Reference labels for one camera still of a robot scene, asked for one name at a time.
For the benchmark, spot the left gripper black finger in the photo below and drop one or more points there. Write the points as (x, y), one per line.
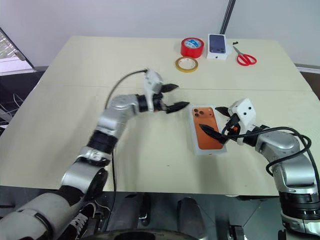
(178, 107)
(169, 87)

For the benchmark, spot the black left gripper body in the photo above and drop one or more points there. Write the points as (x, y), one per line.
(160, 103)

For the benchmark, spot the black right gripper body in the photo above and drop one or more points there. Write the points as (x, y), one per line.
(232, 123)

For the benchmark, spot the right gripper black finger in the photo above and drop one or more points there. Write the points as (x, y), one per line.
(213, 133)
(223, 110)

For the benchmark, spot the orange smartphone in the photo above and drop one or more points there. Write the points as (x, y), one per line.
(206, 120)

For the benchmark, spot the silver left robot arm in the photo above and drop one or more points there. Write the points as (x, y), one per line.
(110, 120)

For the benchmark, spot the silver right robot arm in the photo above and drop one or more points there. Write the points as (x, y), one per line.
(290, 162)

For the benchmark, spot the orange phone box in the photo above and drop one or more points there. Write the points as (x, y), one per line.
(200, 152)

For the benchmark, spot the yellow tape roll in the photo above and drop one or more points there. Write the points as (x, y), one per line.
(178, 65)

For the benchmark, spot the red tape roll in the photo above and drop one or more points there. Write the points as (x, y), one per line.
(192, 48)

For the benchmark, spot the small black clip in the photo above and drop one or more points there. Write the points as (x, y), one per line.
(235, 43)

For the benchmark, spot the black shoe white stripes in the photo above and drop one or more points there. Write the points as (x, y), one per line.
(83, 216)

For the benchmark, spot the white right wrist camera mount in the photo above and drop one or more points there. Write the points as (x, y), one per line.
(246, 112)

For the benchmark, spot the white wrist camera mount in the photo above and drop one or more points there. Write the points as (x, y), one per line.
(152, 82)
(246, 112)

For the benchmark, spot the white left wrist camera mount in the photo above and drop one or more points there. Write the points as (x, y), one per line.
(152, 82)

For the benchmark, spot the dark metal post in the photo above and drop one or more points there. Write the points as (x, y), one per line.
(227, 15)

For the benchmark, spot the black window frame bar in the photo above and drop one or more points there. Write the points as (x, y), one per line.
(15, 47)

